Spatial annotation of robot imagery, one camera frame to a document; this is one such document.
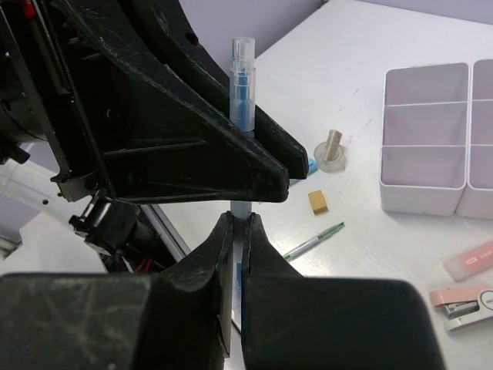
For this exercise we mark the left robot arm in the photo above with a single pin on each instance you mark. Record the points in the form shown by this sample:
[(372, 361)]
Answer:
[(109, 225)]

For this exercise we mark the pink eraser case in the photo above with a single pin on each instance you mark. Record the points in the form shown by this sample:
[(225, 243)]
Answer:
[(470, 263)]

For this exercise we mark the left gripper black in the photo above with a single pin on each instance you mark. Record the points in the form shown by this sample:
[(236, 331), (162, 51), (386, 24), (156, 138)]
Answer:
[(36, 91)]

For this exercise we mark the clear tape dispenser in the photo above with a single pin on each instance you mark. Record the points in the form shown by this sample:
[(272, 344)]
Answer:
[(329, 155)]

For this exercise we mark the right white divided container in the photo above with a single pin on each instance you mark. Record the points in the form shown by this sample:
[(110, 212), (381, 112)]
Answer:
[(476, 200)]

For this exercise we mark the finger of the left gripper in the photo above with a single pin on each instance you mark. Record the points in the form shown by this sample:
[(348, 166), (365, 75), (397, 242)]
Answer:
[(149, 138), (166, 31)]

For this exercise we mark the left white divided container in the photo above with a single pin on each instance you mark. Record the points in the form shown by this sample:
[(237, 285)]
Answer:
[(424, 139)]

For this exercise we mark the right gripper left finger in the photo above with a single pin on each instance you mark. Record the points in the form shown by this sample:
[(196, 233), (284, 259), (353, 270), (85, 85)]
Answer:
[(176, 319)]

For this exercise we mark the tan eraser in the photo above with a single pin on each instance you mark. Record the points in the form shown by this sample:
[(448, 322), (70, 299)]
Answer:
[(318, 203)]

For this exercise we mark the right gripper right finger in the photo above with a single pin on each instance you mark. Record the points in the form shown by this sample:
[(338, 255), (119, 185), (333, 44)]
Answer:
[(289, 321)]

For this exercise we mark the pink mini stapler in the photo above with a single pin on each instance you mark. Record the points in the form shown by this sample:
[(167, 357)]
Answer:
[(463, 306)]

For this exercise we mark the white divided container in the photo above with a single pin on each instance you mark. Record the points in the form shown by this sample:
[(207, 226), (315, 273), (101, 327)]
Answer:
[(476, 200), (424, 139)]

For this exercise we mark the clear pen cap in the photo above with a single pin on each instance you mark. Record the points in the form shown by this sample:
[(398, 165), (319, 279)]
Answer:
[(243, 55)]

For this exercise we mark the blue highlighter pen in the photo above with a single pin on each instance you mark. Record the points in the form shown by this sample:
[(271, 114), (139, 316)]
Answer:
[(242, 109)]

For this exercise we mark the green gel pen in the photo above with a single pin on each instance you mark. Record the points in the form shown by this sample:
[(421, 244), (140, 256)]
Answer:
[(313, 242)]

